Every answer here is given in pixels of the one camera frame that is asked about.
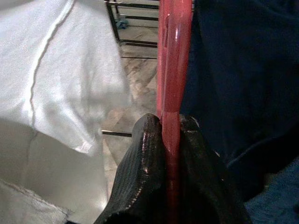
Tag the white shirt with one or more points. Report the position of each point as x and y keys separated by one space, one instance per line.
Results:
x=58 y=81

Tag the navy and white jacket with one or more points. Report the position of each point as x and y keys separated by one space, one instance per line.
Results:
x=233 y=70

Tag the blue textured cloth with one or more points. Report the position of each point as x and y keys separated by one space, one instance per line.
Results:
x=278 y=198

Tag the red plastic hanger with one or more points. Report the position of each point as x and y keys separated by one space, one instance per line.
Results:
x=174 y=70

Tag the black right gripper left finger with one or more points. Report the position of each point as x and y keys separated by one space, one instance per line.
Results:
x=140 y=175

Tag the black metal drying rack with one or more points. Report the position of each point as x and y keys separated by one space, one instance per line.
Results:
x=140 y=17

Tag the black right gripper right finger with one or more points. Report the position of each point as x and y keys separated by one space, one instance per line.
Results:
x=201 y=182

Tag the blue-grey slipper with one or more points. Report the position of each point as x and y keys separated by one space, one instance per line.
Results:
x=122 y=24

